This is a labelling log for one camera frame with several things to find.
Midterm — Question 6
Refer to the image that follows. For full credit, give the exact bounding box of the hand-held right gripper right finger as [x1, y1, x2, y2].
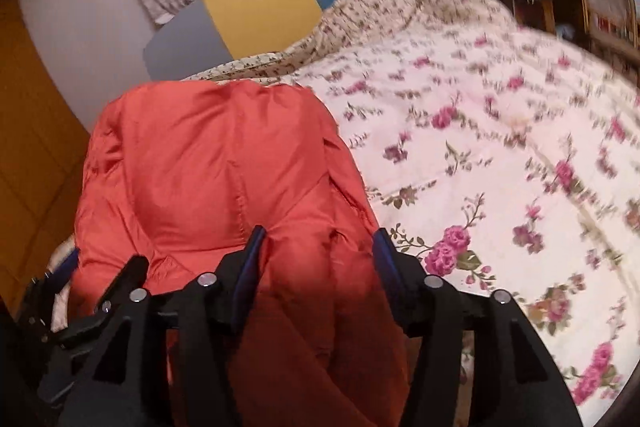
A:
[372, 227, 583, 427]

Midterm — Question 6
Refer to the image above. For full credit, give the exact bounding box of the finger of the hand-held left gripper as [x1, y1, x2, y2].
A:
[22, 247, 81, 308]
[60, 254, 150, 358]

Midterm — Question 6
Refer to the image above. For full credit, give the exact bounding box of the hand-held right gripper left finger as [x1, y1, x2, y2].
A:
[55, 226, 267, 427]

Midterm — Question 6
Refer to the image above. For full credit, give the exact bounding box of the red-orange padded jacket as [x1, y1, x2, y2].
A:
[70, 79, 416, 427]

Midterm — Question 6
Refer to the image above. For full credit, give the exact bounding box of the large rose print quilt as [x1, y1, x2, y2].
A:
[295, 27, 640, 427]

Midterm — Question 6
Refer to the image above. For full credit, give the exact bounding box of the grey yellow blue headboard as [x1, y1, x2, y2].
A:
[142, 0, 393, 82]

